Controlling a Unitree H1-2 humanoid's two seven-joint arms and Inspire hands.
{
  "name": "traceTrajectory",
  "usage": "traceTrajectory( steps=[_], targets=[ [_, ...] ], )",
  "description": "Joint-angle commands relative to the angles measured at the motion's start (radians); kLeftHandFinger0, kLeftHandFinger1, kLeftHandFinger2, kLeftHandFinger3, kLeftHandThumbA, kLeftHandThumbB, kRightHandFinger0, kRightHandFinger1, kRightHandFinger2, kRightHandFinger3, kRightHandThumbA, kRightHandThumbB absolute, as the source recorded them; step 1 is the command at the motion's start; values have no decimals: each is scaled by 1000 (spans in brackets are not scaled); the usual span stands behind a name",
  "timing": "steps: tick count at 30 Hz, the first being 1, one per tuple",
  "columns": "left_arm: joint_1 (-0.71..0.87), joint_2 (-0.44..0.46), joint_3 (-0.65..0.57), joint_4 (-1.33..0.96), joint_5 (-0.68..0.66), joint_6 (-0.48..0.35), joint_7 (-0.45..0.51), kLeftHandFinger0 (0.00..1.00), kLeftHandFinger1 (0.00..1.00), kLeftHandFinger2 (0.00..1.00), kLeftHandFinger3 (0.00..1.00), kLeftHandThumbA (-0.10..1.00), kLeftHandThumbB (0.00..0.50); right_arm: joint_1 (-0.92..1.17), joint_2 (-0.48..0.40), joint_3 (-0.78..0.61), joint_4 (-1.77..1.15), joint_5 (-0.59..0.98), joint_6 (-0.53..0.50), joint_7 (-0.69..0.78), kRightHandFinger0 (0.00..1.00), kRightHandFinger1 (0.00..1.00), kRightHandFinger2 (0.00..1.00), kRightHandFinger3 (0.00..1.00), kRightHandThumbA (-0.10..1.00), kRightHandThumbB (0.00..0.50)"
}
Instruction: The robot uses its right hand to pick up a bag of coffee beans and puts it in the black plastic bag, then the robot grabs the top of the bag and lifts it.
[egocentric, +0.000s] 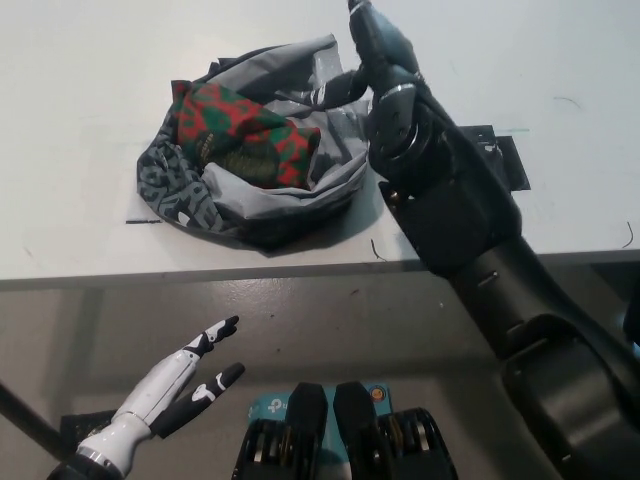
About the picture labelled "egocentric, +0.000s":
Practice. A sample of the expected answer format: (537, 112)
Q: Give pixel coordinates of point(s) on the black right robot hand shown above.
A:
(385, 50)

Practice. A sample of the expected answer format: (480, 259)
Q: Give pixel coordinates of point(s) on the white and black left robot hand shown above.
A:
(150, 392)

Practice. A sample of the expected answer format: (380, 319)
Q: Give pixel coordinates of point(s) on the red and green cloth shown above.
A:
(220, 120)

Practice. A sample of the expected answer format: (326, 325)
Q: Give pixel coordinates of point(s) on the black and grey plastic bag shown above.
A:
(170, 185)

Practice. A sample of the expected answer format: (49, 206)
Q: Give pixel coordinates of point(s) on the teal box on robot torso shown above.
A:
(267, 407)

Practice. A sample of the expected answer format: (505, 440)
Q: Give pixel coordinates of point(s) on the black table foot plate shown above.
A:
(80, 427)

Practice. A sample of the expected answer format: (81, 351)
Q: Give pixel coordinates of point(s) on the black table leg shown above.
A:
(30, 420)

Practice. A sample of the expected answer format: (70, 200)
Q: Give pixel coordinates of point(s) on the black tape patch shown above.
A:
(505, 155)

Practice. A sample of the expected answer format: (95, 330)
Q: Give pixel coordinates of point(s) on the thin black tape strip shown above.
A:
(142, 221)

